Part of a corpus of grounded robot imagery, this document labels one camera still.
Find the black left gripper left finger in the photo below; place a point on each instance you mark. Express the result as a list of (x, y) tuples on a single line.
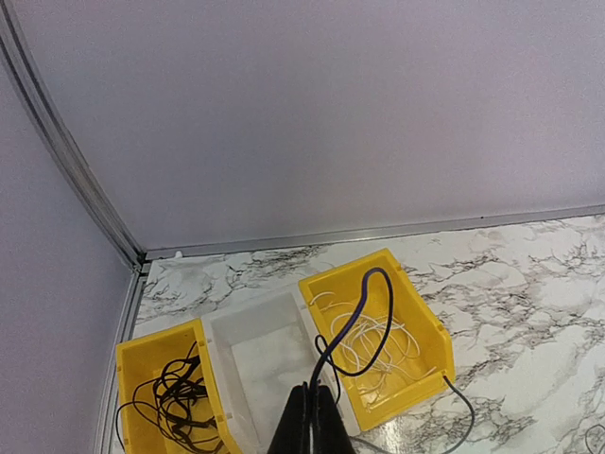
[(292, 435)]

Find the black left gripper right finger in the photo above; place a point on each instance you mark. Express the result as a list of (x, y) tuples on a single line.
[(329, 435)]

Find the white translucent bin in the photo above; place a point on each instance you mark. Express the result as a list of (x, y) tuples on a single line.
[(259, 351)]

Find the yellow bin right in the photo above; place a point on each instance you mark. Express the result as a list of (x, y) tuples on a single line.
[(396, 355)]

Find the yellow bin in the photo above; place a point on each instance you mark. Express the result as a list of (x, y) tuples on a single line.
[(396, 355), (169, 400)]

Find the yellow bin left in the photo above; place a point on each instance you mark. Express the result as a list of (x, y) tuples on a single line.
[(169, 400)]

